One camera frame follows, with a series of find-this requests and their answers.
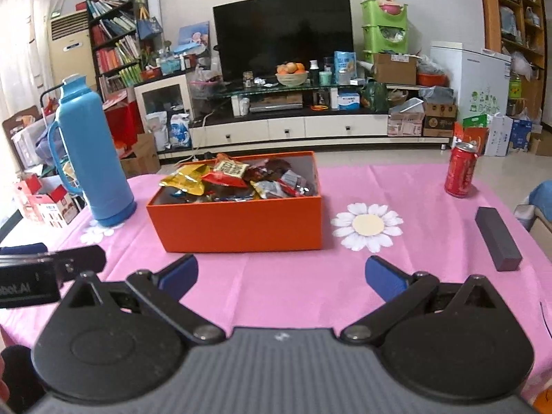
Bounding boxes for white chest freezer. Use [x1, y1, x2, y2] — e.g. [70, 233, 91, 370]
[430, 41, 512, 117]

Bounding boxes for green plastic drawer rack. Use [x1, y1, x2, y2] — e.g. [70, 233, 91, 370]
[361, 0, 409, 65]

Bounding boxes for blue powder bag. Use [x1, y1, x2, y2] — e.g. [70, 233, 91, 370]
[334, 51, 358, 86]

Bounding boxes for orange cardboard box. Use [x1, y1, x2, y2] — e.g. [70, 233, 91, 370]
[147, 151, 323, 254]

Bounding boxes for white glass-door cabinet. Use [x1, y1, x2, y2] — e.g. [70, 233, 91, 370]
[134, 73, 193, 151]

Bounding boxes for red white carton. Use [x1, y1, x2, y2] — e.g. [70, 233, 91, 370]
[28, 185, 80, 228]

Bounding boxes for wooden shelf unit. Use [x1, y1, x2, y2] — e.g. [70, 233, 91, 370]
[478, 0, 552, 108]

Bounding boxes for blue tissue pack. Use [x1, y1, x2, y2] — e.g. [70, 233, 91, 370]
[337, 90, 361, 110]

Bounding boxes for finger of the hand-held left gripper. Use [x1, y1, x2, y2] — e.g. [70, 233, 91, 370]
[43, 245, 107, 285]
[0, 243, 48, 259]

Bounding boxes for red soda can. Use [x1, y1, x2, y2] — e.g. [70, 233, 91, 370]
[445, 142, 479, 198]

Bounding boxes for stacked printed cardboard boxes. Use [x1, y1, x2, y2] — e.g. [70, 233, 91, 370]
[423, 101, 458, 138]

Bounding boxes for standing air conditioner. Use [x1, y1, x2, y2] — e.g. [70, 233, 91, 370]
[49, 10, 98, 96]

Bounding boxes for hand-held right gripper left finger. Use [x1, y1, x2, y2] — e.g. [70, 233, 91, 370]
[52, 254, 225, 346]

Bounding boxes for dark bookshelf with books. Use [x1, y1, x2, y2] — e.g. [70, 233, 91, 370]
[82, 0, 167, 100]

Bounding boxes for pink flowered tablecloth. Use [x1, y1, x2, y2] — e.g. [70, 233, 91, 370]
[0, 161, 552, 414]

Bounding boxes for dark grey block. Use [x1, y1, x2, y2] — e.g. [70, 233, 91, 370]
[475, 207, 523, 272]

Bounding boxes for red box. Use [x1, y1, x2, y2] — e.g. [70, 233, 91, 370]
[103, 99, 139, 149]

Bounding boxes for fruit bowl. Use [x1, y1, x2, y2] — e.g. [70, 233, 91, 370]
[276, 62, 310, 87]

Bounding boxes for gold foil snack packet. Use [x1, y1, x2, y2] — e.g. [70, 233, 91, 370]
[159, 165, 208, 196]

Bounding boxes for blue thermos jug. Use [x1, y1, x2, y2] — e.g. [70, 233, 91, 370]
[47, 74, 137, 227]

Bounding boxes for brown cardboard box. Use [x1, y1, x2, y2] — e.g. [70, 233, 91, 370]
[373, 53, 419, 86]

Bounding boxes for orange white carton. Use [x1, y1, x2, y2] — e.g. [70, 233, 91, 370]
[453, 121, 490, 156]

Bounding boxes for yellow red-edged snack packet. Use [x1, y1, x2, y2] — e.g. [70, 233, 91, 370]
[202, 154, 250, 188]

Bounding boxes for white blue carton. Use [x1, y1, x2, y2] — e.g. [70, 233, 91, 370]
[485, 114, 533, 156]

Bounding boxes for white television stand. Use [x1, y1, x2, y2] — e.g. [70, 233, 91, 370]
[190, 80, 451, 151]

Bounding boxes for dark red snack packet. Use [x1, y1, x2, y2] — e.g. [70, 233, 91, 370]
[244, 158, 294, 182]

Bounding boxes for open cardboard box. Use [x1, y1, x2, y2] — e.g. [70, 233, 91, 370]
[121, 134, 161, 177]

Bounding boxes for white curtain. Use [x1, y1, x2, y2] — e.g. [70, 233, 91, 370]
[0, 0, 59, 126]

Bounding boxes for red brown snack packet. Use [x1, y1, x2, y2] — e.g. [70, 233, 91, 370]
[278, 170, 315, 197]

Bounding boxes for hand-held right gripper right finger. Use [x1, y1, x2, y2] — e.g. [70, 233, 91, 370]
[340, 255, 518, 346]

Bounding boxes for white blue sack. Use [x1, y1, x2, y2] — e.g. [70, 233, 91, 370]
[168, 113, 193, 149]

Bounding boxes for black flat television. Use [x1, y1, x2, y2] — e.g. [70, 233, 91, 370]
[213, 0, 355, 83]

